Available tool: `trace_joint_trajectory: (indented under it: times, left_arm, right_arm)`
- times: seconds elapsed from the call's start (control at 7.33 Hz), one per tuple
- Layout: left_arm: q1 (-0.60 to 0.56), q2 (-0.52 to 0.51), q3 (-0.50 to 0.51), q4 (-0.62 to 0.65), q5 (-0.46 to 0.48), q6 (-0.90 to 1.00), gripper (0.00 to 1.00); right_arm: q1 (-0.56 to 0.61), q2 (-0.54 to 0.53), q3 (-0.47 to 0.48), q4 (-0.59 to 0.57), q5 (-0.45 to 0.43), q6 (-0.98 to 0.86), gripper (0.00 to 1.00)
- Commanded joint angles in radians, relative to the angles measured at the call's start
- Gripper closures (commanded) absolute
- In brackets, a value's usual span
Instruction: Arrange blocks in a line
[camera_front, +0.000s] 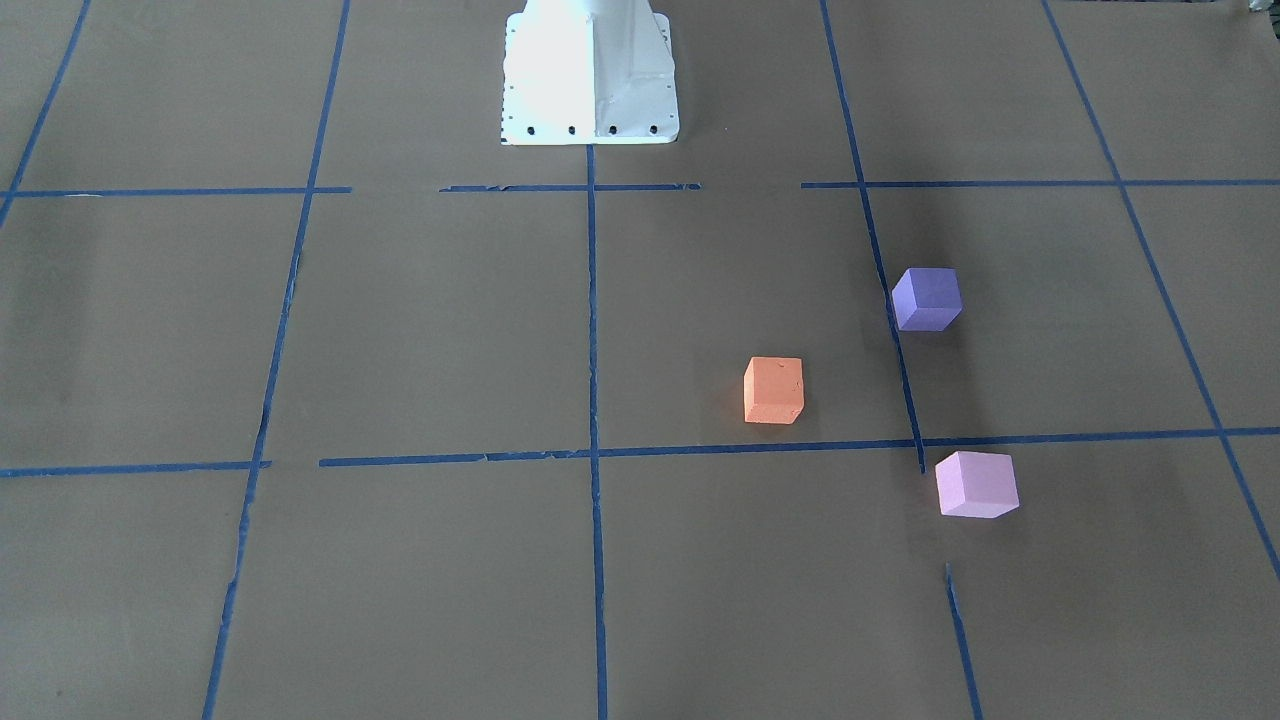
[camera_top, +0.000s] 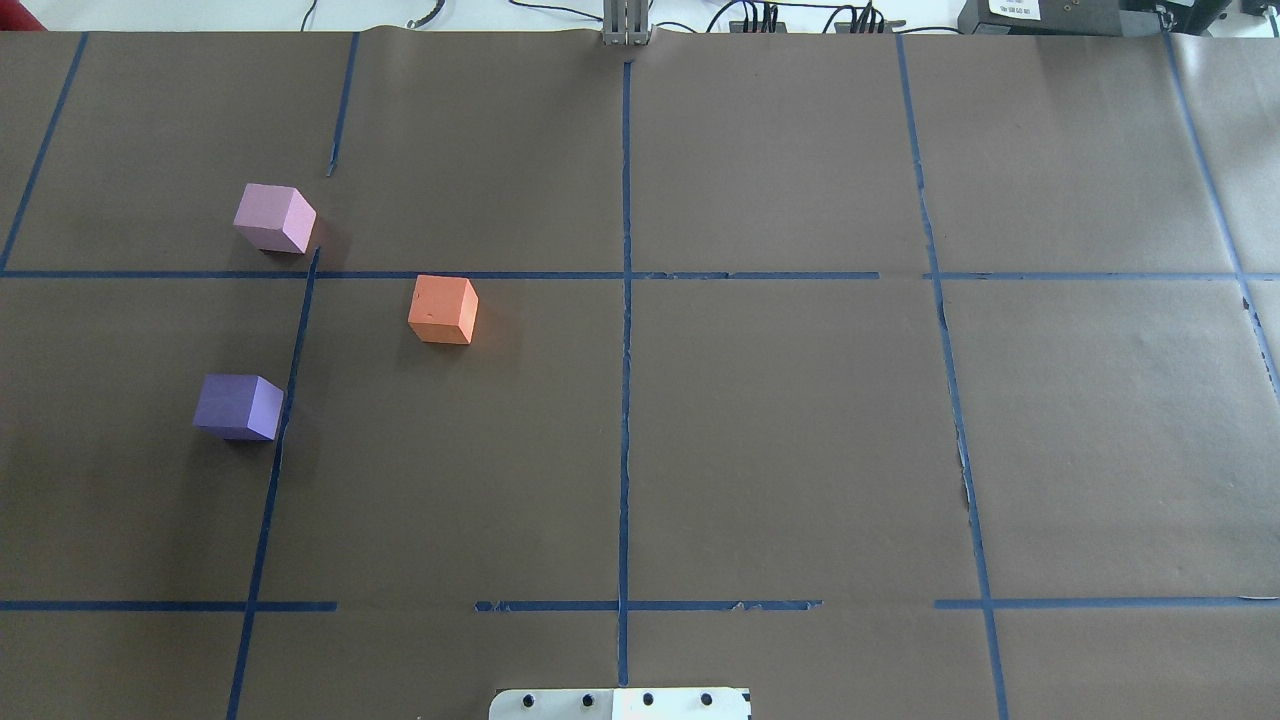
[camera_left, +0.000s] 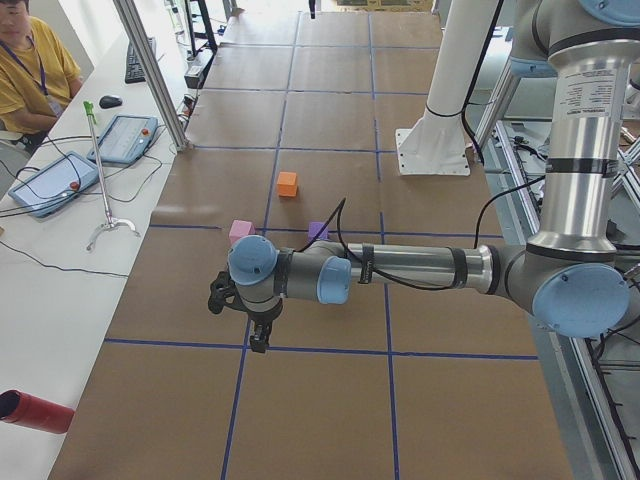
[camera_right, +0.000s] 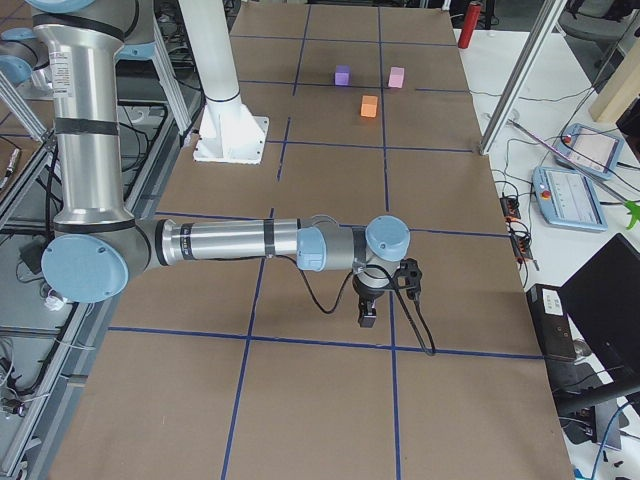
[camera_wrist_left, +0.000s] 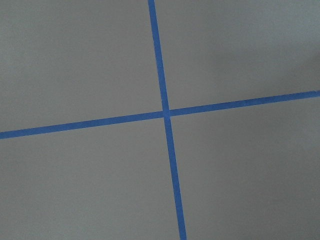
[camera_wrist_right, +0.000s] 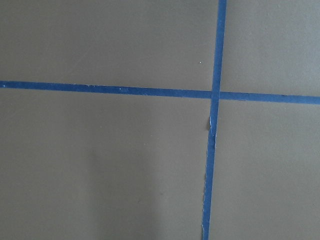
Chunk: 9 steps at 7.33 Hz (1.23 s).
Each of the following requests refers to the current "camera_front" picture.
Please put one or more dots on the orange foam block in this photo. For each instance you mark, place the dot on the orange foam block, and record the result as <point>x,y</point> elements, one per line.
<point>773,390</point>

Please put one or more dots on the purple foam block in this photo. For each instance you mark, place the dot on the purple foam block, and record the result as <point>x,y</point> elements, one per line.
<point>927,299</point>

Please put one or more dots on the brown paper table cover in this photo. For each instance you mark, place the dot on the brown paper table cover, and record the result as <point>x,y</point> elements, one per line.
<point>319,402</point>

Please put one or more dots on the pink foam block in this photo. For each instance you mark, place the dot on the pink foam block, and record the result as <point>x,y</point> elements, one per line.
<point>976,485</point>

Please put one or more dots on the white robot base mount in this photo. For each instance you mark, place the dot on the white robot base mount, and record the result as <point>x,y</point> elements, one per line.
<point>588,73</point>

